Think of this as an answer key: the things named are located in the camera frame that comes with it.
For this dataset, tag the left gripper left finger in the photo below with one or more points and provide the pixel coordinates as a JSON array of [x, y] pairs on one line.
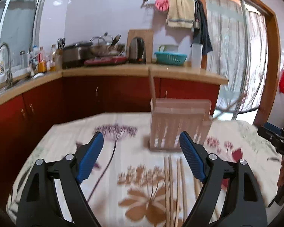
[[39, 205]]

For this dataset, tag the black rice cooker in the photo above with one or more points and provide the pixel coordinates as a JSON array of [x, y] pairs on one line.
[[76, 54]]

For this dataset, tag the pink rubber glove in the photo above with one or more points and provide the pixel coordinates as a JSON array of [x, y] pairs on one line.
[[162, 5]]

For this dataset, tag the floral tablecloth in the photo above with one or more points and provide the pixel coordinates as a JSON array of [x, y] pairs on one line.
[[127, 185]]

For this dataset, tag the teal plastic basket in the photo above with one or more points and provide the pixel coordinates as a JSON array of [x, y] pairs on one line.
[[170, 58]]

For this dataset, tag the red induction cooker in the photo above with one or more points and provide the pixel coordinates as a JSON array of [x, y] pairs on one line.
[[106, 61]]

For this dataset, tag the wooden kitchen countertop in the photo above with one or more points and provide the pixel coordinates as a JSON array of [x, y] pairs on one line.
[[161, 71]]

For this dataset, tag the sheer floral curtain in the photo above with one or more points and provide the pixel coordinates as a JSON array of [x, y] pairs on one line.
[[238, 36]]

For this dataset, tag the wooden cutting board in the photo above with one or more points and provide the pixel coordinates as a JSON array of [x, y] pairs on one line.
[[147, 35]]

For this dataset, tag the steel electric kettle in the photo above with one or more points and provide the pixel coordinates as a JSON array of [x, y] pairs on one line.
[[137, 51]]

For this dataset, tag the red kitchen cabinets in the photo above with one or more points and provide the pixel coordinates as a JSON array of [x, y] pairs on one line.
[[26, 118]]

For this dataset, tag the green white mug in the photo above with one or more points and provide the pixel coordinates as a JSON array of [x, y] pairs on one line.
[[168, 48]]

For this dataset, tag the white plastic jug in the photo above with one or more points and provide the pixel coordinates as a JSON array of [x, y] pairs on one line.
[[196, 55]]

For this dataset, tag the chrome sink faucet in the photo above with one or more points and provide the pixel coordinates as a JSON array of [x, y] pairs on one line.
[[5, 65]]

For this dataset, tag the beige hanging towel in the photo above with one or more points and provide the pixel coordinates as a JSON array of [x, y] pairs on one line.
[[181, 14]]

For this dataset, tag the dark hanging cloth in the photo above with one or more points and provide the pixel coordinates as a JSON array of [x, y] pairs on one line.
[[201, 34]]

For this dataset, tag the pink perforated utensil holder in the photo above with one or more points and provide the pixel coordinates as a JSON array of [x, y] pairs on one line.
[[171, 117]]

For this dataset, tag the steel wok with lid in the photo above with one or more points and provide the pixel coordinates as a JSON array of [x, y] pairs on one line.
[[106, 45]]

